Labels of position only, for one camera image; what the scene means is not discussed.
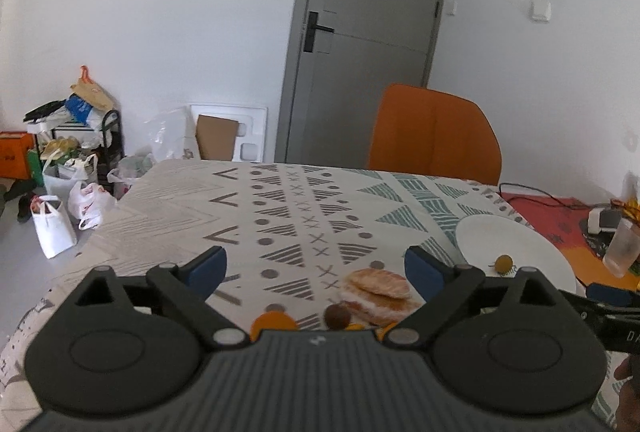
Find black cable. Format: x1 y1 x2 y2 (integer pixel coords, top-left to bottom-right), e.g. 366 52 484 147
498 181 614 213

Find person's right hand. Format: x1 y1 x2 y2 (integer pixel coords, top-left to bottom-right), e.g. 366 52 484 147
614 355 640 432

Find small mandarin orange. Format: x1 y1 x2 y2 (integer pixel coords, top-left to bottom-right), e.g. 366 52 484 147
345 323 366 331

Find white ceramic plate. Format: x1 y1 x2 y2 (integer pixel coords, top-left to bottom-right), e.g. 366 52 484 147
456 214 578 293

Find black door handle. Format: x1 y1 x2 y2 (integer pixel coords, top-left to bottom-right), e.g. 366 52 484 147
303 10 335 52

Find clear plastic cup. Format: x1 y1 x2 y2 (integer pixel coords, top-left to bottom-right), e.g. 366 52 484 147
603 218 640 278

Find small wall switch by door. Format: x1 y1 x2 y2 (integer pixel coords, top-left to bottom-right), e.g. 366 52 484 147
446 0 458 17

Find peeled pomelo pieces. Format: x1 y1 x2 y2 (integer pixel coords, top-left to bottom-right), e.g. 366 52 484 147
340 268 422 327

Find yellow round fruit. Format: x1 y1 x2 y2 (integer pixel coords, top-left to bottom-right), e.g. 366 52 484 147
494 254 514 276

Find white paper bag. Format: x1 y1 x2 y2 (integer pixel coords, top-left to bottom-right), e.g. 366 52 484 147
30 195 77 259

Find brown cardboard box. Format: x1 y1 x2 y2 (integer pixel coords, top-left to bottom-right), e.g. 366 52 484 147
195 114 239 161

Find orange chair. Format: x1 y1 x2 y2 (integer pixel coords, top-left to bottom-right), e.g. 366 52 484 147
368 83 502 186

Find large orange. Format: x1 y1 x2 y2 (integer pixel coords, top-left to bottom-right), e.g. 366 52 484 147
250 311 298 342
375 322 396 341

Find white foam packaging board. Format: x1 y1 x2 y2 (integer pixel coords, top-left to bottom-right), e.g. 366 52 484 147
190 103 268 162

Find grey door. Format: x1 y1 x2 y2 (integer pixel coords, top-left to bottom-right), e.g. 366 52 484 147
274 0 444 167

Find white power adapter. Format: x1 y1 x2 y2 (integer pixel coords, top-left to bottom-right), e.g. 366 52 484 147
587 207 623 235

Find red orange cartoon mat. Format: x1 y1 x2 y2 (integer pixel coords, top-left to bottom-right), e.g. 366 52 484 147
501 192 639 291

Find dark red plum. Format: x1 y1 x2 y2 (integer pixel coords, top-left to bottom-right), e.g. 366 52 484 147
323 304 352 330

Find white wall switch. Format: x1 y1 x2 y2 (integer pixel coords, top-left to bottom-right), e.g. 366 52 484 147
529 0 552 23

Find patterned white tablecloth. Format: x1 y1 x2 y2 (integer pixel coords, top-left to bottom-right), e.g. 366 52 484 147
1 161 520 431

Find black storage rack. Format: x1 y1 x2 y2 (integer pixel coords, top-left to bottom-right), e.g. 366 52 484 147
98 109 125 193

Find white red plastic bag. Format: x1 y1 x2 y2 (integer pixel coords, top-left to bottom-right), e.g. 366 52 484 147
67 181 116 230

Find orange box on floor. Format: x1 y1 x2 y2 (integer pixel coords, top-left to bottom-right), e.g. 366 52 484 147
0 132 35 179

